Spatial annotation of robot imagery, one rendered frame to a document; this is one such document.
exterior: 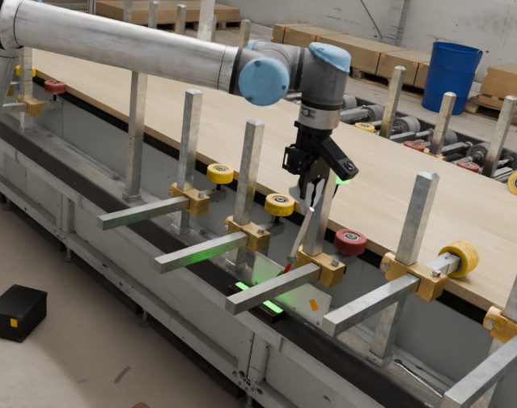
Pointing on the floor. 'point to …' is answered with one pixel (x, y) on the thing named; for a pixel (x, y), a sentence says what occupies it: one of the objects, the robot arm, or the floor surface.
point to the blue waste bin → (451, 74)
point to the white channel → (205, 19)
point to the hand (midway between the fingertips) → (308, 210)
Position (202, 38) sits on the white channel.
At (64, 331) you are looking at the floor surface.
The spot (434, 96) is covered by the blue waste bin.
